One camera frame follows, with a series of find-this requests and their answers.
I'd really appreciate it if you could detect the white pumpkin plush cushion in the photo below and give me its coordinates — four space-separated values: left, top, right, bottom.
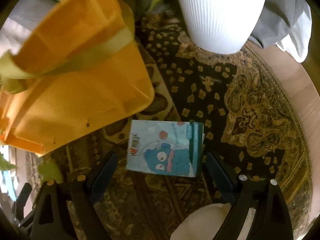
170 203 257 240

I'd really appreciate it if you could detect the blue cloth bundle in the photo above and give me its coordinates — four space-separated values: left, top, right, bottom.
1 171 17 202

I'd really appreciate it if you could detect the patterned oriental rug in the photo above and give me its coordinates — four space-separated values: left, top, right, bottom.
26 12 312 239

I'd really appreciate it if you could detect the orange plastic storage crate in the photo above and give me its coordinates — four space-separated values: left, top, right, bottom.
1 0 155 156

